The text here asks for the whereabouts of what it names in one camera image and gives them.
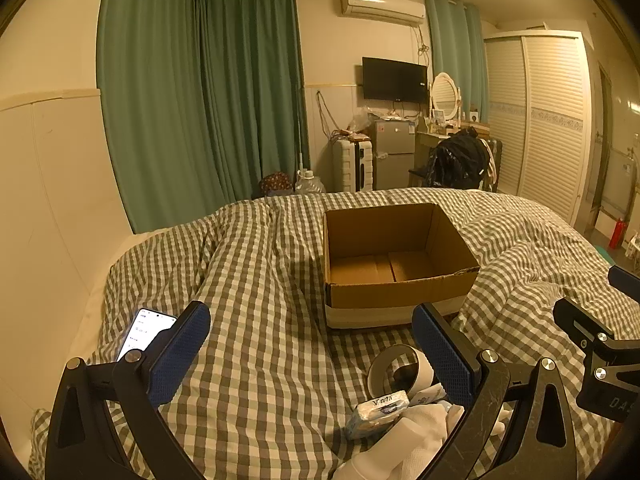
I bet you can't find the grey checked blanket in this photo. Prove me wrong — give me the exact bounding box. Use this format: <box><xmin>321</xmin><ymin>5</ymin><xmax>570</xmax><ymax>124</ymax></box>
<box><xmin>27</xmin><ymin>187</ymin><xmax>640</xmax><ymax>480</ymax></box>

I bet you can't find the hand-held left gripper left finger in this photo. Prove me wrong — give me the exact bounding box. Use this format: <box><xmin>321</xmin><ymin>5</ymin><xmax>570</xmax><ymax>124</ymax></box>
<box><xmin>45</xmin><ymin>301</ymin><xmax>212</xmax><ymax>480</ymax></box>

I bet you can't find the white padded headboard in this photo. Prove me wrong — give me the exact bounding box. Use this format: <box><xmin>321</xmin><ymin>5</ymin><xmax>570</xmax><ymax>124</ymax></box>
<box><xmin>0</xmin><ymin>87</ymin><xmax>135</xmax><ymax>361</ymax></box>

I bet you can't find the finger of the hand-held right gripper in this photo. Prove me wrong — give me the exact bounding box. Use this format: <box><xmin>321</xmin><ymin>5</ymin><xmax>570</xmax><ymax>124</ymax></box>
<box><xmin>607</xmin><ymin>265</ymin><xmax>640</xmax><ymax>306</ymax></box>
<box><xmin>552</xmin><ymin>297</ymin><xmax>630</xmax><ymax>361</ymax></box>

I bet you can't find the red fire extinguisher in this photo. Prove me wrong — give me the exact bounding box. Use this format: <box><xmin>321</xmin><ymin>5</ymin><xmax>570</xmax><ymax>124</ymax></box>
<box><xmin>608</xmin><ymin>217</ymin><xmax>629</xmax><ymax>250</ymax></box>

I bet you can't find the narrow green curtain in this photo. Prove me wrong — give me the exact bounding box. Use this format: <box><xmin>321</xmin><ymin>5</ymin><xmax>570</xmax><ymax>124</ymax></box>
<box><xmin>424</xmin><ymin>0</ymin><xmax>489</xmax><ymax>113</ymax></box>

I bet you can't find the brown cardboard box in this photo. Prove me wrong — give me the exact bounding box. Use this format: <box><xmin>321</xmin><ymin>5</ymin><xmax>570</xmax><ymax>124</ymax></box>
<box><xmin>322</xmin><ymin>203</ymin><xmax>481</xmax><ymax>330</ymax></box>

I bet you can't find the wide tape roll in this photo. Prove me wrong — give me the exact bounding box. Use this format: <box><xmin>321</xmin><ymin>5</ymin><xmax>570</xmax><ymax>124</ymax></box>
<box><xmin>367</xmin><ymin>346</ymin><xmax>437</xmax><ymax>397</ymax></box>

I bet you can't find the large green curtain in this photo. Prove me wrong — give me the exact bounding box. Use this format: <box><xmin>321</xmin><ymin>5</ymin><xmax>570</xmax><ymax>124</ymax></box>
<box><xmin>97</xmin><ymin>0</ymin><xmax>308</xmax><ymax>234</ymax></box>

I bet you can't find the oval white vanity mirror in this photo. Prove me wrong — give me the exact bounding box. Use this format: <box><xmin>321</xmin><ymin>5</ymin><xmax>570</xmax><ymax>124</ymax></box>
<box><xmin>429</xmin><ymin>72</ymin><xmax>462</xmax><ymax>122</ymax></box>

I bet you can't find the white air conditioner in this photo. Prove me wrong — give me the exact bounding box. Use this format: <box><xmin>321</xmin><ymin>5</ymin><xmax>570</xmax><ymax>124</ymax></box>
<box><xmin>340</xmin><ymin>0</ymin><xmax>426</xmax><ymax>26</ymax></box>

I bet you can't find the white cloth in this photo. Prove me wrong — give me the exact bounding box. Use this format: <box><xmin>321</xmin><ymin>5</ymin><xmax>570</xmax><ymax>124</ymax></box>
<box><xmin>334</xmin><ymin>402</ymin><xmax>467</xmax><ymax>480</ymax></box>

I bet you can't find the black wall television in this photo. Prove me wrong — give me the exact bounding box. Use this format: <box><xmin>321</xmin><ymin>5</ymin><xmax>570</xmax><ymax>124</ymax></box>
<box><xmin>362</xmin><ymin>57</ymin><xmax>430</xmax><ymax>103</ymax></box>

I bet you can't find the dark patterned bag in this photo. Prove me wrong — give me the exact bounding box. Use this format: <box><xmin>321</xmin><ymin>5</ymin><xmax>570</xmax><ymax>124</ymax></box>
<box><xmin>259</xmin><ymin>171</ymin><xmax>294</xmax><ymax>199</ymax></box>

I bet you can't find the white louvred wardrobe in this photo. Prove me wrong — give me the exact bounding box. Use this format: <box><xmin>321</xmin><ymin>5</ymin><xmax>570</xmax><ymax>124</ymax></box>
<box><xmin>483</xmin><ymin>30</ymin><xmax>600</xmax><ymax>227</ymax></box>

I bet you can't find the white ribbed suitcase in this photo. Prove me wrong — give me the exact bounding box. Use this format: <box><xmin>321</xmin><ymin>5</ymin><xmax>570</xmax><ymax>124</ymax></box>
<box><xmin>332</xmin><ymin>138</ymin><xmax>374</xmax><ymax>194</ymax></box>

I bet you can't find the tissue packet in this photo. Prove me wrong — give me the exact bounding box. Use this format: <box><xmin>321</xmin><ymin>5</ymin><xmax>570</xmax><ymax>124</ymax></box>
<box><xmin>345</xmin><ymin>392</ymin><xmax>412</xmax><ymax>441</ymax></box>

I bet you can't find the large clear water bottle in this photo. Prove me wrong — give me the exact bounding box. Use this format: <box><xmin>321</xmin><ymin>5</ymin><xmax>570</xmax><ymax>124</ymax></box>
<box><xmin>294</xmin><ymin>170</ymin><xmax>326</xmax><ymax>195</ymax></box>

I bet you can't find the silver mini fridge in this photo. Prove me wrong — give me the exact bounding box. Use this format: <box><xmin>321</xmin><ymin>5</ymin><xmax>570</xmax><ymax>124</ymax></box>
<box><xmin>373</xmin><ymin>118</ymin><xmax>417</xmax><ymax>191</ymax></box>

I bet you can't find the small blue white packet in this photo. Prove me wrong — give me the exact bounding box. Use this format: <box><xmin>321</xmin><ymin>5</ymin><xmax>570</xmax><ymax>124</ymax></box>
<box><xmin>410</xmin><ymin>384</ymin><xmax>446</xmax><ymax>406</ymax></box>

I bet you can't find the smartphone with lit screen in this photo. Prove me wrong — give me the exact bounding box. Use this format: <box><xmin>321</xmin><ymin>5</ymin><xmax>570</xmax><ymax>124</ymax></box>
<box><xmin>116</xmin><ymin>308</ymin><xmax>179</xmax><ymax>363</ymax></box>

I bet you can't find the black backpack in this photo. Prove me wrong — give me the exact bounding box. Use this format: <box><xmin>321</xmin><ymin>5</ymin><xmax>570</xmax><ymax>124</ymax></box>
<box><xmin>429</xmin><ymin>127</ymin><xmax>495</xmax><ymax>192</ymax></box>

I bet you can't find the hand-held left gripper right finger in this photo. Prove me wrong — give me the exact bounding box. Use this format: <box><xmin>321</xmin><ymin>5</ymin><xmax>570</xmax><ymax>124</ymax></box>
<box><xmin>411</xmin><ymin>302</ymin><xmax>576</xmax><ymax>480</ymax></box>

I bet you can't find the wooden dressing table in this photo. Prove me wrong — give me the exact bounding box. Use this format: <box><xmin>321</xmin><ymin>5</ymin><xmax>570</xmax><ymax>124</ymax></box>
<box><xmin>414</xmin><ymin>121</ymin><xmax>492</xmax><ymax>171</ymax></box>

